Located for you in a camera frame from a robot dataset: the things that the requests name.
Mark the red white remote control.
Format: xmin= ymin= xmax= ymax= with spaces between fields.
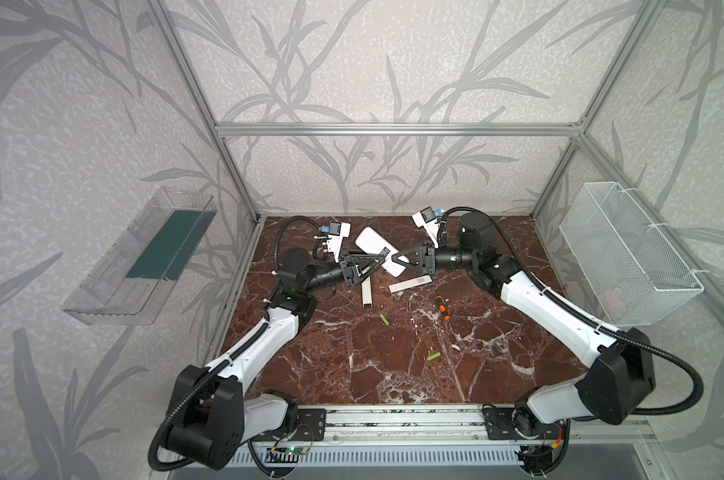
xmin=355 ymin=227 xmax=406 ymax=278

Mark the orange black small tool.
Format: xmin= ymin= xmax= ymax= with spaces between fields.
xmin=435 ymin=295 xmax=451 ymax=321

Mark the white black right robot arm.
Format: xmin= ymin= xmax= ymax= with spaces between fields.
xmin=392 ymin=209 xmax=655 ymax=439

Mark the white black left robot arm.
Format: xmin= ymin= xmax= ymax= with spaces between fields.
xmin=148 ymin=248 xmax=390 ymax=472

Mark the green circuit board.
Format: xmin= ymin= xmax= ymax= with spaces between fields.
xmin=269 ymin=443 xmax=312 ymax=461

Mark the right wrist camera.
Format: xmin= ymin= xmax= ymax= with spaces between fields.
xmin=412 ymin=207 xmax=446 ymax=247

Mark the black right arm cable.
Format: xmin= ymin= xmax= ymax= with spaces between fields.
xmin=442 ymin=206 xmax=705 ymax=416

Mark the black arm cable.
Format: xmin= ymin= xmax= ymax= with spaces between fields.
xmin=146 ymin=215 xmax=330 ymax=473
xmin=442 ymin=206 xmax=705 ymax=416

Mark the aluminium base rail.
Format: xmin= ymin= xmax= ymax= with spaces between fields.
xmin=287 ymin=404 xmax=658 ymax=450

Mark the aluminium cage frame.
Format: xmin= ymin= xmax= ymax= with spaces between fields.
xmin=157 ymin=1 xmax=724 ymax=339

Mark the white wire mesh basket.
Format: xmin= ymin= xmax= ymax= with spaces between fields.
xmin=560 ymin=182 xmax=704 ymax=327

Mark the clear plastic wall tray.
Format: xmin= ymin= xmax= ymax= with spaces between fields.
xmin=62 ymin=187 xmax=218 ymax=326

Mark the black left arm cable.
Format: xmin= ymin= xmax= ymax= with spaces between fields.
xmin=146 ymin=215 xmax=330 ymax=473

